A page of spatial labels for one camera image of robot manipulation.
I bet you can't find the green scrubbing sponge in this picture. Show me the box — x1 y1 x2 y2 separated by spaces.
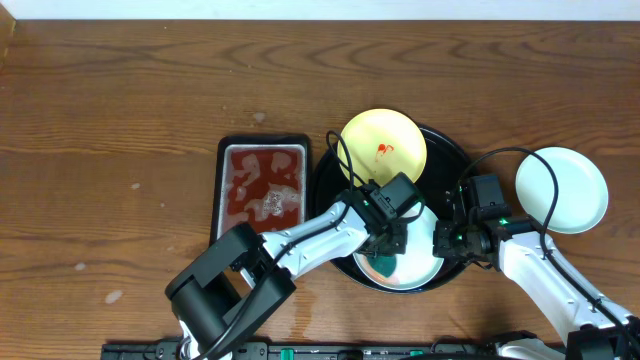
367 255 397 279

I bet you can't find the pale green plate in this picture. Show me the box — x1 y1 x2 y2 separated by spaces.
353 207 444 292

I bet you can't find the light blue plate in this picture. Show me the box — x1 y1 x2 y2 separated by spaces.
515 147 609 234

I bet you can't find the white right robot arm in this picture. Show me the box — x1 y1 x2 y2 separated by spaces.
433 216 639 359

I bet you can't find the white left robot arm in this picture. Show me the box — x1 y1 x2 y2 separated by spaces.
165 185 420 359

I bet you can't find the round black serving tray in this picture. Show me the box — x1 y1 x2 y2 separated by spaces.
306 124 471 294

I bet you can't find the black rectangular wash tray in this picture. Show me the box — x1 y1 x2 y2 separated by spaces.
210 134 311 242

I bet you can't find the yellow plate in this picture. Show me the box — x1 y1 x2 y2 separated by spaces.
340 109 427 187

